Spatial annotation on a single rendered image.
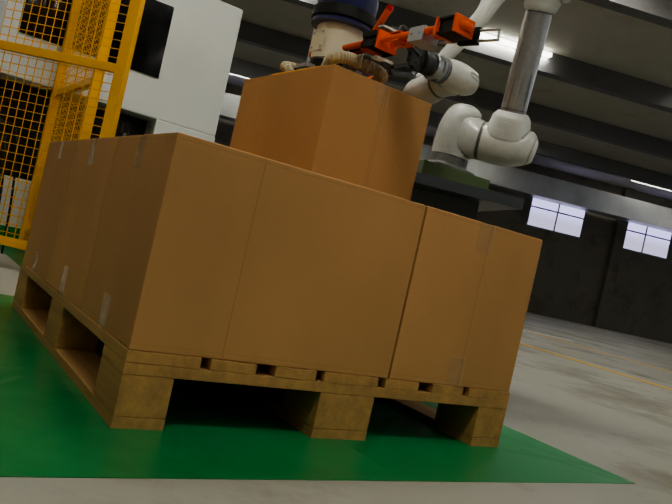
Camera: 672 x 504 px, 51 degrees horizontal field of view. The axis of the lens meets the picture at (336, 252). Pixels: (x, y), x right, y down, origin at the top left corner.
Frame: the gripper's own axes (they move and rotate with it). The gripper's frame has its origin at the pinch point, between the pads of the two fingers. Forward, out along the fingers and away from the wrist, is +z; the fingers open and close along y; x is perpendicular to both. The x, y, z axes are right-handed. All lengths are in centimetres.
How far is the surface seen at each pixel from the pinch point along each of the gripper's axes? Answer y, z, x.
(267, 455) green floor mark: 107, 56, -74
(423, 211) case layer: 55, 23, -63
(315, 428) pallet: 105, 39, -63
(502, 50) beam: -271, -589, 558
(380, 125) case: 25.9, -2.8, -4.4
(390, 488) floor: 108, 38, -90
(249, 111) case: 26, 19, 45
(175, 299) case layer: 83, 75, -62
